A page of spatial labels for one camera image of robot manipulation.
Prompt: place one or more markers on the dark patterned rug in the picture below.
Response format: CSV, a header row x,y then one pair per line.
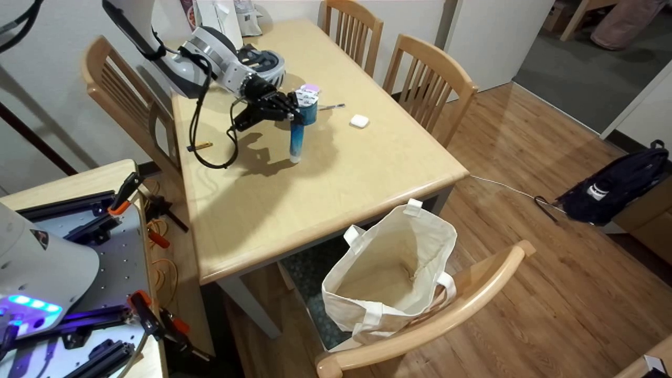
x,y
307,283

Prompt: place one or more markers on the blue tube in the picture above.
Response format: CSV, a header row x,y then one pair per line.
x,y
297,139

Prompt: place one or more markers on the grey bicycle helmet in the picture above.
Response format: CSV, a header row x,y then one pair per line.
x,y
268,63

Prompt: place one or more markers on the dark printed packet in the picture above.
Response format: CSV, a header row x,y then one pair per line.
x,y
188,13

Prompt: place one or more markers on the wooden chair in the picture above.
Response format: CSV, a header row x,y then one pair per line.
x,y
352,31
428,79
121,89
472,299

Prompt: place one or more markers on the purple lid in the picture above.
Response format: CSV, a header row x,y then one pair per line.
x,y
312,87

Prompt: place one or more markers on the yellow and black marker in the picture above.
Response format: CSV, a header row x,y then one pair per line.
x,y
199,146

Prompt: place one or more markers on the white earbud case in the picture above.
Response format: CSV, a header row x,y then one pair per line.
x,y
359,121

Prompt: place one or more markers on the dark blue backpack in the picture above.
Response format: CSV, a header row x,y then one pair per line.
x,y
614,186

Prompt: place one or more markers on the white paper bag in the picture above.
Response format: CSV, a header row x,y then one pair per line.
x,y
220,18

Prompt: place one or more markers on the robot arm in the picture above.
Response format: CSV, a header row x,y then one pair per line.
x,y
210,52

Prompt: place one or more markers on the silver pen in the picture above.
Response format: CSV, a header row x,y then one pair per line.
x,y
332,107

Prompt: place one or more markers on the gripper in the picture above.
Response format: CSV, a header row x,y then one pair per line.
x,y
258,89

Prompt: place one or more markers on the orange and black clamp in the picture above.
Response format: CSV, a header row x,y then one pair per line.
x,y
157,325
125,193
163,215

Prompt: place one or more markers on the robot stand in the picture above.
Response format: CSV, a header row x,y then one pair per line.
x,y
105,262

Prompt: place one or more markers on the pink cloth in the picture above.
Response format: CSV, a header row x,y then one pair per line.
x,y
625,23

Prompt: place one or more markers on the cream canvas tote bag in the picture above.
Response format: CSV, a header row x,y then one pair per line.
x,y
388,262

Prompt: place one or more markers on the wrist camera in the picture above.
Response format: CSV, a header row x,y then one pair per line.
x,y
247,118

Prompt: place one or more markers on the silver pouch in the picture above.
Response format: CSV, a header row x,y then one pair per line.
x,y
248,18

